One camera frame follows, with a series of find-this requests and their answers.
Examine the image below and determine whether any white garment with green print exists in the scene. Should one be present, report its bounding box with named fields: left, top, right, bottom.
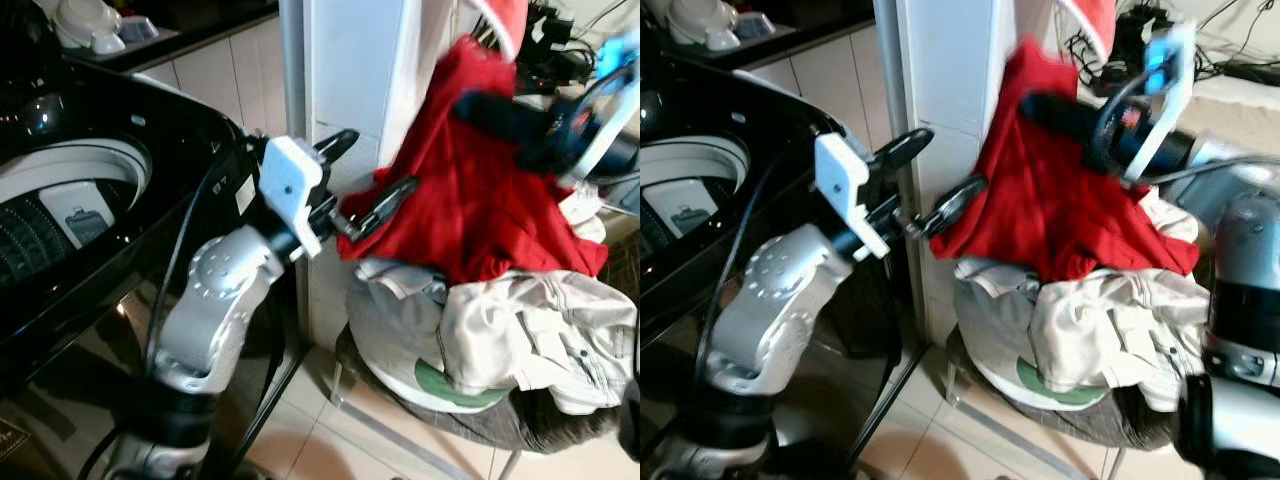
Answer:
left=352, top=340, right=513, bottom=414
left=985, top=345, right=1113, bottom=410

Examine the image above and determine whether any black cable tangle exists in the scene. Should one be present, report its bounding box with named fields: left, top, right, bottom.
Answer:
left=514, top=0, right=605, bottom=93
left=1064, top=3, right=1280, bottom=89

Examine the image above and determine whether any white kitchen counter cabinet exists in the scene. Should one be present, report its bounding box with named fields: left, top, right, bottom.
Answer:
left=735, top=0, right=883, bottom=136
left=98, top=0, right=285, bottom=139

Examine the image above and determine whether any grey fabric laundry hamper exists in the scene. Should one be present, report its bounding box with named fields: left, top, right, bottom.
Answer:
left=328, top=322, right=635, bottom=480
left=940, top=325, right=1186, bottom=480

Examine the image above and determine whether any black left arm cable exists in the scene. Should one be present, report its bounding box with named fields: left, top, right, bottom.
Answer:
left=143, top=160, right=227, bottom=383
left=694, top=150, right=793, bottom=383

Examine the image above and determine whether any red garment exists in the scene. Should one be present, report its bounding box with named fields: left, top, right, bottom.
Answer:
left=337, top=35, right=610, bottom=287
left=929, top=35, right=1202, bottom=285

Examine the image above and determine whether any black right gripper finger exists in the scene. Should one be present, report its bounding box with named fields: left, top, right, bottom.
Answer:
left=456, top=106, right=547, bottom=151
left=452, top=90, right=551, bottom=131
left=1022, top=106, right=1101, bottom=151
left=1018, top=90, right=1105, bottom=131

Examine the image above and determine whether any black top-load washing machine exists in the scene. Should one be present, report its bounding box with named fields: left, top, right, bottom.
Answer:
left=640, top=48, right=919, bottom=480
left=0, top=52, right=306, bottom=480

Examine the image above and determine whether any grey beige garment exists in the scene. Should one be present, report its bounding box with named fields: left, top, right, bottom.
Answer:
left=953, top=254, right=1053, bottom=389
left=345, top=256, right=453, bottom=401

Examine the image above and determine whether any red and white hanging cloth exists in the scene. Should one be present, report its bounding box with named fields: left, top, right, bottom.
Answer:
left=1054, top=0, right=1118, bottom=63
left=468, top=0, right=532, bottom=63

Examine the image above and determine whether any cream jacket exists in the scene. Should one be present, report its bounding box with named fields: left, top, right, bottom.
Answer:
left=1028, top=268, right=1217, bottom=413
left=438, top=268, right=641, bottom=417

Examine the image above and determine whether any white tall cabinet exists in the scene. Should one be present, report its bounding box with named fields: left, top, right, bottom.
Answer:
left=279, top=0, right=463, bottom=353
left=872, top=0, right=1033, bottom=349

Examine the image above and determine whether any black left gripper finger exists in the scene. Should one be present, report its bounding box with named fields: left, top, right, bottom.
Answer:
left=904, top=176, right=990, bottom=242
left=874, top=127, right=935, bottom=171
left=314, top=128, right=361, bottom=167
left=338, top=176, right=421, bottom=242

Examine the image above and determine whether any white printed cloth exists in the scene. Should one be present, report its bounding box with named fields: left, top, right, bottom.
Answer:
left=558, top=184, right=608, bottom=244
left=1138, top=188, right=1202, bottom=247

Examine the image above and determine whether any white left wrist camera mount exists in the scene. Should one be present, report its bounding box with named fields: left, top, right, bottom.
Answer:
left=814, top=132, right=892, bottom=262
left=257, top=135, right=327, bottom=260

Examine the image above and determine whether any white washing machine inner tub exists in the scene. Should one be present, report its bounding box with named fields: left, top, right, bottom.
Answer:
left=0, top=138, right=154, bottom=292
left=640, top=134, right=752, bottom=265

